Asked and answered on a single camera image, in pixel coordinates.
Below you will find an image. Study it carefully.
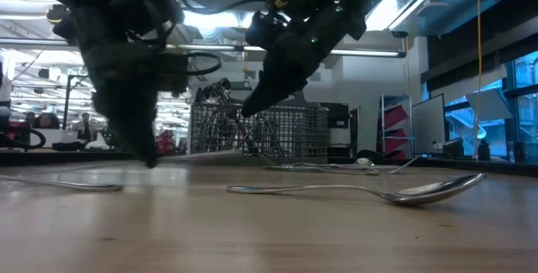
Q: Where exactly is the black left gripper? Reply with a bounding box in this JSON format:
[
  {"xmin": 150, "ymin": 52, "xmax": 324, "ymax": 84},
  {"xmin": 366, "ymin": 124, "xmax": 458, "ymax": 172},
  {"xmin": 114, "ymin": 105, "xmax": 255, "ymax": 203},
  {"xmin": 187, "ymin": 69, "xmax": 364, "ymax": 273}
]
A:
[{"xmin": 50, "ymin": 0, "xmax": 188, "ymax": 170}]

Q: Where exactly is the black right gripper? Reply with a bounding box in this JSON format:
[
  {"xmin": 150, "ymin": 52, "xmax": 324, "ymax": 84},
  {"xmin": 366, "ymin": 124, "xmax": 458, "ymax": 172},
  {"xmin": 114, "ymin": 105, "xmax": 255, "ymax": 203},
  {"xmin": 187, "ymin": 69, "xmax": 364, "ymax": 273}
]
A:
[{"xmin": 241, "ymin": 0, "xmax": 367, "ymax": 119}]

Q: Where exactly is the grey mesh silverware basket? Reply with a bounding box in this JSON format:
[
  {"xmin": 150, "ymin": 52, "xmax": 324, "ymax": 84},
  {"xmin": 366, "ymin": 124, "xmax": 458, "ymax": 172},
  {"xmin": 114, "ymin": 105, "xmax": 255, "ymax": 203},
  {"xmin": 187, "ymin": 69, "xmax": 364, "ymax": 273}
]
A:
[{"xmin": 189, "ymin": 80, "xmax": 331, "ymax": 165}]

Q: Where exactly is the person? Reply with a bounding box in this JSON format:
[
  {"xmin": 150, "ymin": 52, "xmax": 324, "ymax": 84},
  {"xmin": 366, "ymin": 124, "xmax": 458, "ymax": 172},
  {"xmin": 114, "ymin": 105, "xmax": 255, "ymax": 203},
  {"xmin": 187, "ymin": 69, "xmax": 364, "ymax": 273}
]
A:
[
  {"xmin": 73, "ymin": 112, "xmax": 101, "ymax": 144},
  {"xmin": 32, "ymin": 112, "xmax": 61, "ymax": 130}
]

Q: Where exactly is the black cabinet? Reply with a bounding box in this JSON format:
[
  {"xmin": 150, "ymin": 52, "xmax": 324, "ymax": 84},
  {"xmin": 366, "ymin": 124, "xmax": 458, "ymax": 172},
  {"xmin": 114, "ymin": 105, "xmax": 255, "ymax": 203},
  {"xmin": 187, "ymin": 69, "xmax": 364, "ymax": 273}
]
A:
[{"xmin": 328, "ymin": 102, "xmax": 351, "ymax": 159}]

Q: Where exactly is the long ceiling light fixture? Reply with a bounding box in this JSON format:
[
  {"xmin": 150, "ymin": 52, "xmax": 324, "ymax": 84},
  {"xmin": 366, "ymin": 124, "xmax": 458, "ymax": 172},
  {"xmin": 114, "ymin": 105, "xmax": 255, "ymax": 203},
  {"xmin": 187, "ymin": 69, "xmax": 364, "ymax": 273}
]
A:
[{"xmin": 0, "ymin": 37, "xmax": 408, "ymax": 59}]

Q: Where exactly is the shelf rack with red bins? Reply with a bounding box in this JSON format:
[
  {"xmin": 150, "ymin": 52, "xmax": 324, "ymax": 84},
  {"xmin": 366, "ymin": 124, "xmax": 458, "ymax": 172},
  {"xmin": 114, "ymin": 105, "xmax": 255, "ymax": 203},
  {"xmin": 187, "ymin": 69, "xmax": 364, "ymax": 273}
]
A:
[{"xmin": 379, "ymin": 93, "xmax": 415, "ymax": 161}]

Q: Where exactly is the black yellow ceiling reel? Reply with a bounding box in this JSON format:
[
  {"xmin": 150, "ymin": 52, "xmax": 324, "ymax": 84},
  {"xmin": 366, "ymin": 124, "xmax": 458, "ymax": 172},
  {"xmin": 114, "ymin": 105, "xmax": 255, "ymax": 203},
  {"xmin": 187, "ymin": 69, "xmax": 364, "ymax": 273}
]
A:
[{"xmin": 45, "ymin": 4, "xmax": 71, "ymax": 24}]

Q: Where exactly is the whiteboard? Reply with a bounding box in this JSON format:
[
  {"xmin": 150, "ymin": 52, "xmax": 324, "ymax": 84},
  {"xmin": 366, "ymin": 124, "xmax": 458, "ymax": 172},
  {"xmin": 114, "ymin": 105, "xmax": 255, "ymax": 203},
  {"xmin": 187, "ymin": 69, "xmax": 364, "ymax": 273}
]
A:
[{"xmin": 410, "ymin": 93, "xmax": 446, "ymax": 156}]

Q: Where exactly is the black bottle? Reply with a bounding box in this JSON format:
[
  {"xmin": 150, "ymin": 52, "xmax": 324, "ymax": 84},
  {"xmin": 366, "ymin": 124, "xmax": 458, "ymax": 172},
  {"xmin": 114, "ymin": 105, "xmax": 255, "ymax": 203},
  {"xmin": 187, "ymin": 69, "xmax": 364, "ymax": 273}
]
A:
[{"xmin": 477, "ymin": 139, "xmax": 492, "ymax": 161}]

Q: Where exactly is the black metal frame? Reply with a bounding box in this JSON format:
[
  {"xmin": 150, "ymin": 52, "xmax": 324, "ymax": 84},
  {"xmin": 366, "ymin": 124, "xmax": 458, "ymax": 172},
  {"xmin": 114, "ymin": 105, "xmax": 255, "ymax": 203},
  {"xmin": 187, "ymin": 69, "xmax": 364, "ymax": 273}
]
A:
[{"xmin": 62, "ymin": 74, "xmax": 96, "ymax": 131}]

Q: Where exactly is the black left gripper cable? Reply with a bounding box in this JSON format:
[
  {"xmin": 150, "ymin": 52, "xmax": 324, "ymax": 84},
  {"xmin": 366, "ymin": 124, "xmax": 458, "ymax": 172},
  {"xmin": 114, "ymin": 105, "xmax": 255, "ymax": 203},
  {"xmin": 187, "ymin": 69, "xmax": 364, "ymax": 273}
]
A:
[{"xmin": 184, "ymin": 51, "xmax": 223, "ymax": 76}]

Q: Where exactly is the black curved hose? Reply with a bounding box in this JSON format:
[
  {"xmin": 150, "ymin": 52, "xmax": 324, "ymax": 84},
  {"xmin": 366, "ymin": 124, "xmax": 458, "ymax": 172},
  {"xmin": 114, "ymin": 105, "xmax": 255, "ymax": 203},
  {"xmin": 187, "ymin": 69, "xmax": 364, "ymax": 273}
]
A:
[{"xmin": 0, "ymin": 128, "xmax": 47, "ymax": 150}]

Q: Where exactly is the yellow hanging cord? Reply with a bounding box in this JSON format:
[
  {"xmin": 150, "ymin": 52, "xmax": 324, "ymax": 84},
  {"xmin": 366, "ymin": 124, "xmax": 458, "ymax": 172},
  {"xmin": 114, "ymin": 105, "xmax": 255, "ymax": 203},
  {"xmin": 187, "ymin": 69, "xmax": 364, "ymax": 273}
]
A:
[{"xmin": 474, "ymin": 0, "xmax": 483, "ymax": 160}]

